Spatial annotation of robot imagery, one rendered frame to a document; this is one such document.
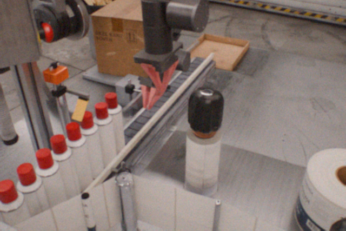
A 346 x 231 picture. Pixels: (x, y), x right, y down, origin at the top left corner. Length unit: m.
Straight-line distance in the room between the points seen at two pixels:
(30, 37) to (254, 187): 0.67
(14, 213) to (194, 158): 0.40
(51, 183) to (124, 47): 0.79
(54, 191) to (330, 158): 0.64
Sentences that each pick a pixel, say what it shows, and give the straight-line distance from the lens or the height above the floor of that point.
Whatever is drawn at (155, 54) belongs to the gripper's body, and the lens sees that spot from 0.67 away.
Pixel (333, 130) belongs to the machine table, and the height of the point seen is 0.83.
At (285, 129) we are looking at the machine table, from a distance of 1.27.
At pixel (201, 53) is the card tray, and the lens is 1.76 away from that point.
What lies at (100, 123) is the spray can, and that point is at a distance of 0.90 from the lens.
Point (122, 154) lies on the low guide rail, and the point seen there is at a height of 0.91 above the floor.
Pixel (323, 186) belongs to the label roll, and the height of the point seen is 1.02.
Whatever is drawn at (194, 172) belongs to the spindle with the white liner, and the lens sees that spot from 0.86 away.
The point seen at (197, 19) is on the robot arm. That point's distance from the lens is 0.60.
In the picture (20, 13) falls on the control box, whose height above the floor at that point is 1.38.
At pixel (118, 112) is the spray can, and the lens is 0.94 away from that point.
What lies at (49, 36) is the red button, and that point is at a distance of 0.70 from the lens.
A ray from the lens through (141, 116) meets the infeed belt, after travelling 1.19.
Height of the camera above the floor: 1.57
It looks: 33 degrees down
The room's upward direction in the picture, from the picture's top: straight up
